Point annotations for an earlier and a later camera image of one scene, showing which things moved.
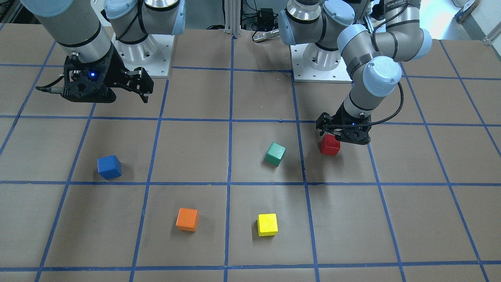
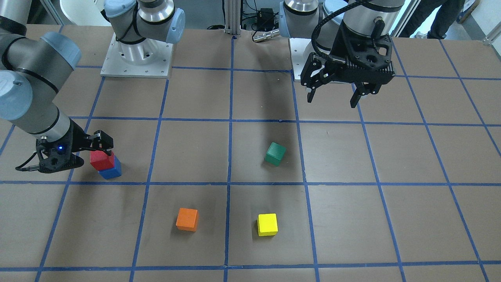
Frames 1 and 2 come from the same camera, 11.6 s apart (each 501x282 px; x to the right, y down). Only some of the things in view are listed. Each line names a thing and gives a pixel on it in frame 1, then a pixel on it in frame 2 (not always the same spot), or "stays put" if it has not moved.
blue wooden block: (109, 167) stays put
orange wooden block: (187, 219) stays put
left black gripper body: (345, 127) -> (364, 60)
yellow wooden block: (267, 224) stays put
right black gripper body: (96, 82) -> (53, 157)
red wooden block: (329, 145) -> (101, 161)
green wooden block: (274, 154) stays put
